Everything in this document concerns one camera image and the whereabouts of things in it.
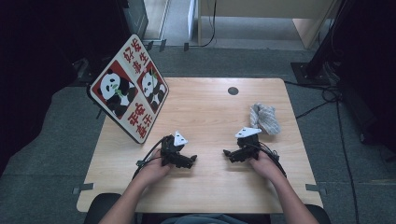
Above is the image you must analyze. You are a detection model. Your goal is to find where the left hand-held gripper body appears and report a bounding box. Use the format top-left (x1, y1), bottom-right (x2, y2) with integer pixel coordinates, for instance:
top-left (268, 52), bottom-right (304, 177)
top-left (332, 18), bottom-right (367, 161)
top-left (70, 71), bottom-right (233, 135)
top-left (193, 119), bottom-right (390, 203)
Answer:
top-left (160, 130), bottom-right (189, 167)

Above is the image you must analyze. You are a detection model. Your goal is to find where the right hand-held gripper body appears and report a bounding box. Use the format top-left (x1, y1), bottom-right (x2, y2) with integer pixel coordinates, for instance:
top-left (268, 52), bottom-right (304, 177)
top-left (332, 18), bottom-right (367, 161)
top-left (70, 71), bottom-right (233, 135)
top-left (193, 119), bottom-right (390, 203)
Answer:
top-left (234, 127), bottom-right (262, 162)

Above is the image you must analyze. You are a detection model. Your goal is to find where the grey rag cloth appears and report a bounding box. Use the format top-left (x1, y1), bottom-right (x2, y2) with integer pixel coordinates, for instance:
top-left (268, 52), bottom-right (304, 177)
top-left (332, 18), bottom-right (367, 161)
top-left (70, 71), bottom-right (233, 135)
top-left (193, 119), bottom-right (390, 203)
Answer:
top-left (249, 102), bottom-right (282, 136)

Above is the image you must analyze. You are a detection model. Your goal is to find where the panda picture sign board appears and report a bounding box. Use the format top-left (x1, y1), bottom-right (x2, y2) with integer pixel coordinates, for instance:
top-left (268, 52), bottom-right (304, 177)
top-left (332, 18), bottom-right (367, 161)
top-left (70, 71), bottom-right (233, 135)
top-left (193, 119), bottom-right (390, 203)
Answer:
top-left (87, 33), bottom-right (170, 145)

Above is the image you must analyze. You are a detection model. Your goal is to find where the person's right hand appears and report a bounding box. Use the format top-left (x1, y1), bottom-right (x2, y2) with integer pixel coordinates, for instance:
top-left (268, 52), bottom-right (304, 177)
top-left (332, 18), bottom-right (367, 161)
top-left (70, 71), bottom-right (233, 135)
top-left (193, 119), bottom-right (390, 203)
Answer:
top-left (248, 150), bottom-right (283, 183)

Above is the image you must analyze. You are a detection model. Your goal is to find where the person's left hand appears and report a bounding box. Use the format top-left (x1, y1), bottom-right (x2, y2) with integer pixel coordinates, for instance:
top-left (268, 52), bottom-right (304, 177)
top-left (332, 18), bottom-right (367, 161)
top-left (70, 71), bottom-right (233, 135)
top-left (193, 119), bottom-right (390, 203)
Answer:
top-left (138, 148), bottom-right (172, 185)

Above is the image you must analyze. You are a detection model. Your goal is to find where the person's lap in blue trousers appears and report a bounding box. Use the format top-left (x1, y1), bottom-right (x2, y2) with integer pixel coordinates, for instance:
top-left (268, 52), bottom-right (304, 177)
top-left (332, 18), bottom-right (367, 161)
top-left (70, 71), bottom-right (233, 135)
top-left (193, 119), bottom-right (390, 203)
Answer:
top-left (160, 213), bottom-right (250, 224)

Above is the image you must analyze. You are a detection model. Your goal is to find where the grey tape strip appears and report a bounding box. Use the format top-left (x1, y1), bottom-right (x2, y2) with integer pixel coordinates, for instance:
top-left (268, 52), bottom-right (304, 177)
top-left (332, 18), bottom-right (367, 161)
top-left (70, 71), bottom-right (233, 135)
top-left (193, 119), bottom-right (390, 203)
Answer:
top-left (72, 182), bottom-right (95, 195)
top-left (304, 183), bottom-right (328, 196)

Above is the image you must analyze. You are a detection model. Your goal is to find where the black metal stand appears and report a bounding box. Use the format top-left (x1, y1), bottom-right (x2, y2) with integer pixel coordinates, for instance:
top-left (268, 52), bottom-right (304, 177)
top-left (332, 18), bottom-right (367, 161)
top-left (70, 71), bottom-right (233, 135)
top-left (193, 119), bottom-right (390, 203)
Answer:
top-left (290, 0), bottom-right (356, 87)
top-left (72, 57), bottom-right (94, 87)

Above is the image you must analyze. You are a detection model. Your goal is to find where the dark metal cabinet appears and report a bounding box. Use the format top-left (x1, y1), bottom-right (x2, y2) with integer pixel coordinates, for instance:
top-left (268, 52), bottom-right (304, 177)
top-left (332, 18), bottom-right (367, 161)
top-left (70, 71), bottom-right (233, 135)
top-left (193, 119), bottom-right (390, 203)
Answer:
top-left (122, 0), bottom-right (149, 40)

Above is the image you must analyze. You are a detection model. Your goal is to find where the light wooden desk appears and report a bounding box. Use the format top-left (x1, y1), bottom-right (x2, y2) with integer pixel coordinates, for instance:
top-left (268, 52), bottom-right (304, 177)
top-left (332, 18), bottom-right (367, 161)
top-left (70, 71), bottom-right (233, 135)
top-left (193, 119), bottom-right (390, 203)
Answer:
top-left (197, 0), bottom-right (341, 49)

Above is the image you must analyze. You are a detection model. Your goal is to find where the black curtain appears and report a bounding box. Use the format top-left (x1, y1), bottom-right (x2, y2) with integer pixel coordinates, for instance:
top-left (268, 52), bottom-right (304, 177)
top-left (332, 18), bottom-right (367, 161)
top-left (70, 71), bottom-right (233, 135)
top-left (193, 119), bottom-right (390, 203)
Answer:
top-left (330, 0), bottom-right (396, 153)
top-left (0, 0), bottom-right (132, 175)

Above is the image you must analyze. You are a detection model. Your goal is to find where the left hand-held gripper black cable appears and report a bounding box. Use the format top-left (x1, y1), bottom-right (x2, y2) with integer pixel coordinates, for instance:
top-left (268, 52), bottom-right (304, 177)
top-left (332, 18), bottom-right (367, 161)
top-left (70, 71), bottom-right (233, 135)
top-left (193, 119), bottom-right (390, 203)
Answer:
top-left (132, 135), bottom-right (167, 181)

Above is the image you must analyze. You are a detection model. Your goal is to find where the hand-held gripper black cable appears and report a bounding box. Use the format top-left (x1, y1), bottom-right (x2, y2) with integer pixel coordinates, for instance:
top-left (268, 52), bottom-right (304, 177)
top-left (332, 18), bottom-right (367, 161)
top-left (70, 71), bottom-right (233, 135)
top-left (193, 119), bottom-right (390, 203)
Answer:
top-left (132, 135), bottom-right (167, 181)
top-left (256, 141), bottom-right (288, 179)

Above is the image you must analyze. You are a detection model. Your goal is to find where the right hand-held gripper black cable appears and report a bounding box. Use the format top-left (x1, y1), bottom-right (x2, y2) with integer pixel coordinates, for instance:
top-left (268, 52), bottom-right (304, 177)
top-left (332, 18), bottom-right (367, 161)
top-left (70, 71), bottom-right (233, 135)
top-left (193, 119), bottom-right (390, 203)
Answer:
top-left (256, 141), bottom-right (288, 179)

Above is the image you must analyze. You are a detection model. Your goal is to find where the black floor cable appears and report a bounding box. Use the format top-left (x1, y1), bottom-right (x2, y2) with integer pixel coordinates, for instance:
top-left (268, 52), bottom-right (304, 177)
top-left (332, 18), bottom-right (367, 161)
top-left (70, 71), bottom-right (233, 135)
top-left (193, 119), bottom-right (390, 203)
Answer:
top-left (283, 79), bottom-right (344, 104)
top-left (294, 92), bottom-right (360, 224)

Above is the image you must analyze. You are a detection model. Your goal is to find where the black hanging cable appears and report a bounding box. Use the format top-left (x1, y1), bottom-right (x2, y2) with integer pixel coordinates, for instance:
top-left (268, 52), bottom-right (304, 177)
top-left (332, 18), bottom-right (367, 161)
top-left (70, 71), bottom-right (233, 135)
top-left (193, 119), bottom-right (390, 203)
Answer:
top-left (189, 0), bottom-right (219, 49)

